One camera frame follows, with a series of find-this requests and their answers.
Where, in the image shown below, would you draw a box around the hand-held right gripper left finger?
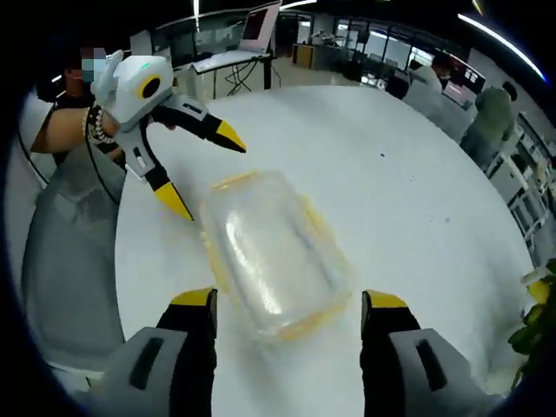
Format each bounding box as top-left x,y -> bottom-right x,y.
89,286 -> 219,417

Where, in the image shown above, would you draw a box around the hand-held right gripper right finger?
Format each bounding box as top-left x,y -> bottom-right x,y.
359,288 -> 500,417

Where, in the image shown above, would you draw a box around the clear yellow-rimmed plastic container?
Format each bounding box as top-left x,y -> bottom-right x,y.
198,169 -> 356,345

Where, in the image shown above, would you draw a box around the white standing desk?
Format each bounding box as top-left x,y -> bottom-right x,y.
189,49 -> 275,96

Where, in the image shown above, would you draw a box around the large display screen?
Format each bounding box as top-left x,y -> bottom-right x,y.
237,0 -> 283,55

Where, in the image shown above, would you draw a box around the person's grey clothing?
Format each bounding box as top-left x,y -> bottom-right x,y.
20,142 -> 132,373

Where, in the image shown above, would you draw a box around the wooden cabinet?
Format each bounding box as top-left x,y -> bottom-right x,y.
291,42 -> 319,69

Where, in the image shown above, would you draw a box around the green potted plant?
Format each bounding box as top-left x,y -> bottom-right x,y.
507,258 -> 556,388

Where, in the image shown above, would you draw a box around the white storage shelves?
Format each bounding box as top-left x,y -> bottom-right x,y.
486,111 -> 556,262

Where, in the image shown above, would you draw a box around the long ceiling light strip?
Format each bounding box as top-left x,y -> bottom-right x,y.
457,12 -> 546,82

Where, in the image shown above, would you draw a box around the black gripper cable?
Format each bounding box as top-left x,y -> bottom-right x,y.
16,129 -> 122,204

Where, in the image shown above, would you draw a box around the beaded bracelet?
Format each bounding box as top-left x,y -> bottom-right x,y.
82,105 -> 116,148

